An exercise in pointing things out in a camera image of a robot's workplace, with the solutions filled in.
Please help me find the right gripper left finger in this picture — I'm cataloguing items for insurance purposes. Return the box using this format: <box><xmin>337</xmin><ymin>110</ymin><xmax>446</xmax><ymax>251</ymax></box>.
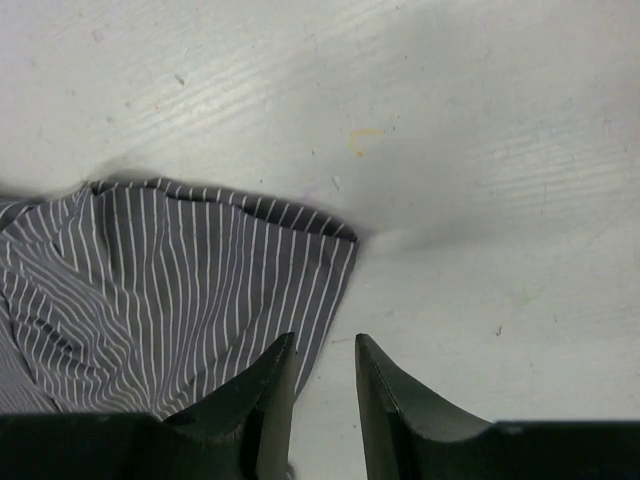
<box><xmin>1</xmin><ymin>333</ymin><xmax>296</xmax><ymax>479</ymax></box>

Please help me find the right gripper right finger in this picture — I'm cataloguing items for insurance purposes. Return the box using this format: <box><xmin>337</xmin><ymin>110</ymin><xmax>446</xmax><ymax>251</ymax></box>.
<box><xmin>355</xmin><ymin>334</ymin><xmax>639</xmax><ymax>479</ymax></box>

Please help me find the grey striped underwear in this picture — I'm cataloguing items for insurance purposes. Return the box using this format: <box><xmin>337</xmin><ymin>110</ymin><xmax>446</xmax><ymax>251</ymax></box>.
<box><xmin>1</xmin><ymin>178</ymin><xmax>359</xmax><ymax>419</ymax></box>

